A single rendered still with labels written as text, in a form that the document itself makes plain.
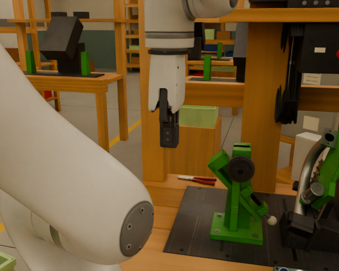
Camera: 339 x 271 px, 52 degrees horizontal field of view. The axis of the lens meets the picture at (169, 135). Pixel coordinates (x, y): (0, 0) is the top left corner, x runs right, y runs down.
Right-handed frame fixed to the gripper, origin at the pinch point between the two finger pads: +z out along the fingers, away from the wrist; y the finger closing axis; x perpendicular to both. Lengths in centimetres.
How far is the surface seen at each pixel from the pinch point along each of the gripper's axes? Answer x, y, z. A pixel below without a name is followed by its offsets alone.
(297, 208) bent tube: 30, -33, 30
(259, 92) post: 18, -66, 4
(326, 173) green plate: 36, -33, 19
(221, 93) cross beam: 4, -74, 6
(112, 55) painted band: -424, -1057, 84
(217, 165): 7.1, -31.2, 18.3
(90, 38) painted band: -498, -1061, 31
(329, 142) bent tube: 36, -36, 11
